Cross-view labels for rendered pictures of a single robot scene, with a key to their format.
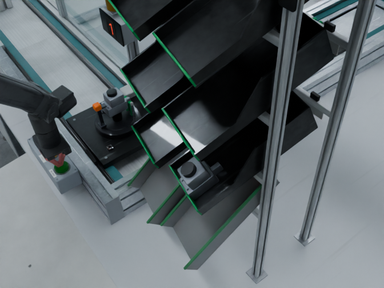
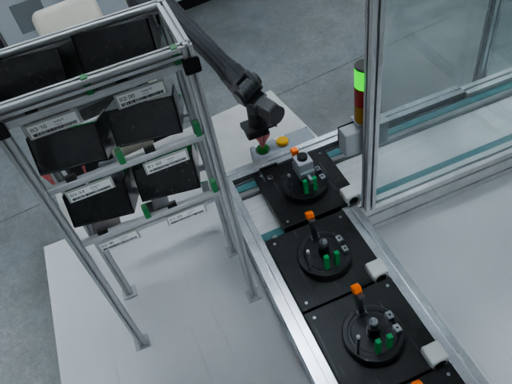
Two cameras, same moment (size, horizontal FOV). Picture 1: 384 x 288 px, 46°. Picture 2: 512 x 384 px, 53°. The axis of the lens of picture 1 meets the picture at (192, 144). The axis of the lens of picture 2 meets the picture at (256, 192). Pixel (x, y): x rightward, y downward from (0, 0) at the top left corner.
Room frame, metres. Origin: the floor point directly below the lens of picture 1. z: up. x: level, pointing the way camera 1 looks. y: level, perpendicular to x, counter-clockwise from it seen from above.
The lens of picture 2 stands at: (1.22, -0.79, 2.10)
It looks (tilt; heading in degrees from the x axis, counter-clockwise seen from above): 47 degrees down; 111
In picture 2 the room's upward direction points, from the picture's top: 12 degrees counter-clockwise
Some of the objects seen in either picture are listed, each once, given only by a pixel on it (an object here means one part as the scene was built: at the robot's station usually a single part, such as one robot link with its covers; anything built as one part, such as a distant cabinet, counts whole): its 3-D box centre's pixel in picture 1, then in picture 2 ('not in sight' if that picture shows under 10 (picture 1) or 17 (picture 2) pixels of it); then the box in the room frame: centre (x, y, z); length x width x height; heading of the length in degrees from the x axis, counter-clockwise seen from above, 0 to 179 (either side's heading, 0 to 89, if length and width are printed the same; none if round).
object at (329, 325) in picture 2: not in sight; (373, 328); (1.22, -0.23, 1.01); 0.24 x 0.24 x 0.13; 34
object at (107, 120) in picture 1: (118, 120); (304, 183); (0.99, 0.22, 0.98); 0.14 x 0.14 x 0.02
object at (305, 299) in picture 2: not in sight; (324, 248); (1.08, -0.03, 1.01); 0.24 x 0.24 x 0.13; 34
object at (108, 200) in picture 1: (48, 120); (344, 144); (1.08, 0.46, 0.91); 0.89 x 0.06 x 0.11; 34
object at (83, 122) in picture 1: (119, 124); (305, 187); (0.99, 0.22, 0.96); 0.24 x 0.24 x 0.02; 34
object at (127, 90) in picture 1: (129, 93); (350, 195); (1.13, 0.19, 0.97); 0.05 x 0.05 x 0.04; 34
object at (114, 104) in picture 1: (116, 99); (304, 166); (1.00, 0.21, 1.06); 0.08 x 0.04 x 0.07; 124
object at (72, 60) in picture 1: (92, 95); (378, 176); (1.20, 0.33, 0.91); 0.84 x 0.28 x 0.10; 34
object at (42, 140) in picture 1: (48, 136); (257, 118); (0.83, 0.37, 1.09); 0.10 x 0.07 x 0.07; 34
